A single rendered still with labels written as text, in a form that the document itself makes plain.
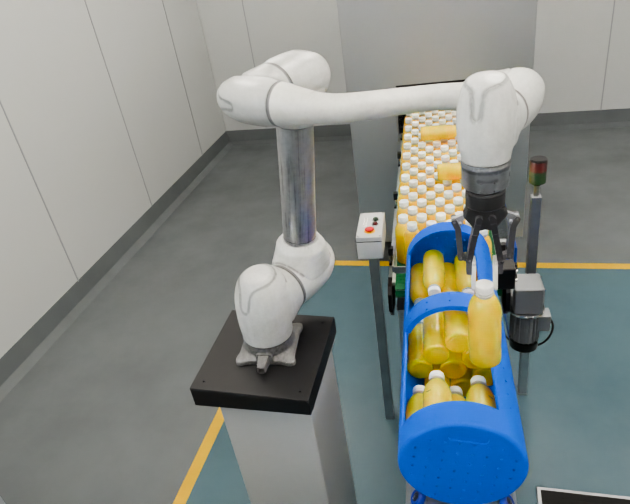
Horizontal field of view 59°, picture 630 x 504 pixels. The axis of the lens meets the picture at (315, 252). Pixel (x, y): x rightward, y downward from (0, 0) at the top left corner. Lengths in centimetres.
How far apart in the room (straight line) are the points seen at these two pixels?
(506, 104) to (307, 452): 123
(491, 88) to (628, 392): 236
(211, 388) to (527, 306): 126
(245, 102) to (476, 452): 92
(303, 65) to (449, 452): 96
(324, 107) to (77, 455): 249
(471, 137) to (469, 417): 59
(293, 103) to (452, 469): 88
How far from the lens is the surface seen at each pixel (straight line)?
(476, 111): 103
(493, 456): 135
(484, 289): 124
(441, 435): 130
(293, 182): 155
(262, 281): 157
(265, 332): 163
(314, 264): 169
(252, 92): 130
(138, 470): 306
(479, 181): 108
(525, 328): 240
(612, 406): 310
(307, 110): 123
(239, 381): 168
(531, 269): 258
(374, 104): 121
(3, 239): 391
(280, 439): 184
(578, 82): 614
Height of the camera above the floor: 220
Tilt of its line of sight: 31 degrees down
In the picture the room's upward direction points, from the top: 9 degrees counter-clockwise
